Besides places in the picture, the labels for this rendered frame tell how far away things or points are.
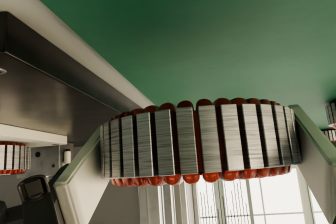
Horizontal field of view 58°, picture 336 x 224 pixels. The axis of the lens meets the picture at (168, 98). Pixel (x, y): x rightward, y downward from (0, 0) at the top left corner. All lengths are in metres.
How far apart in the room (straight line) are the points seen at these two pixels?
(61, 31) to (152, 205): 0.30
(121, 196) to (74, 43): 0.46
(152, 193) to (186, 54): 0.26
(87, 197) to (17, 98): 0.11
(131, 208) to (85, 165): 0.46
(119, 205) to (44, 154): 0.18
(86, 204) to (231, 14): 0.12
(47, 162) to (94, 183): 0.36
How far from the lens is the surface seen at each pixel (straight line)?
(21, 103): 0.26
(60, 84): 0.21
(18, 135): 0.37
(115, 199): 0.62
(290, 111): 0.16
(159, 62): 0.23
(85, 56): 0.22
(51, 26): 0.18
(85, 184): 0.16
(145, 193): 0.44
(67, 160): 0.53
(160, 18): 0.17
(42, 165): 0.54
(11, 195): 0.73
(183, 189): 0.60
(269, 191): 6.82
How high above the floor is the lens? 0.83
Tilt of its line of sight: 13 degrees down
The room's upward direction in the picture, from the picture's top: 176 degrees clockwise
